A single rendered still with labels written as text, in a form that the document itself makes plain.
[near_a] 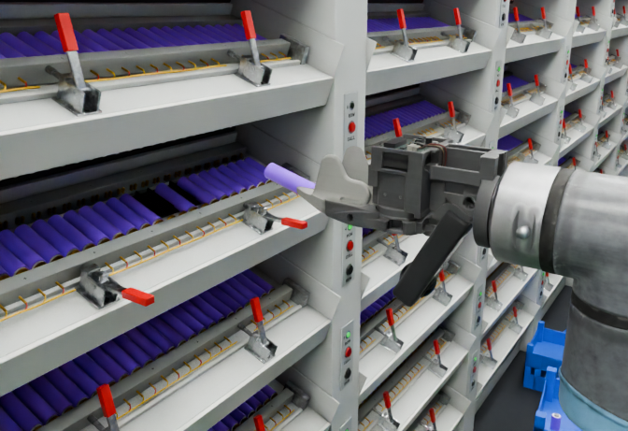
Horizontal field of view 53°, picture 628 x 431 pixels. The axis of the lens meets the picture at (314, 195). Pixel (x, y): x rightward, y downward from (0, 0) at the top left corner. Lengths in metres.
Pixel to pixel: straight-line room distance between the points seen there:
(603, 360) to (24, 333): 0.51
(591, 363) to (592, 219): 0.12
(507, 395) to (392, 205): 1.77
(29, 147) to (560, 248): 0.46
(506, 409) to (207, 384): 1.49
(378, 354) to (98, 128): 0.87
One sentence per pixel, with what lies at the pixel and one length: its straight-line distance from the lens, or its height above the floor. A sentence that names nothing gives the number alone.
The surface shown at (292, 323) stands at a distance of 1.04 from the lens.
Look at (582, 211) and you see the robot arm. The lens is 0.53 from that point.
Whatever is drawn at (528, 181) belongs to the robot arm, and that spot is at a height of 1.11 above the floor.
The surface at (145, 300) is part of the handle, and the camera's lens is 0.65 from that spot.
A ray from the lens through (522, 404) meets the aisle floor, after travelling 2.29.
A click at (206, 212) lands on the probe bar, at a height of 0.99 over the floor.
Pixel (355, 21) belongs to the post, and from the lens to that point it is 1.00.
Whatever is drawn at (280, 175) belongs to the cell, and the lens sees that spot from 0.69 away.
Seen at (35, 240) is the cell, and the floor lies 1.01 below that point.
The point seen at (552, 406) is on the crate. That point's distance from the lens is 1.57.
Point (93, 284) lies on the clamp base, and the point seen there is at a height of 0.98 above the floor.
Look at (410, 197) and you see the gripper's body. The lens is 0.58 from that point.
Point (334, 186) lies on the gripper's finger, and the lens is 0.63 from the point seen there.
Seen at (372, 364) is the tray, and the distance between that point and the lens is 1.33.
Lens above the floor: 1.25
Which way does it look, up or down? 17 degrees down
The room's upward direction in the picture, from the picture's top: straight up
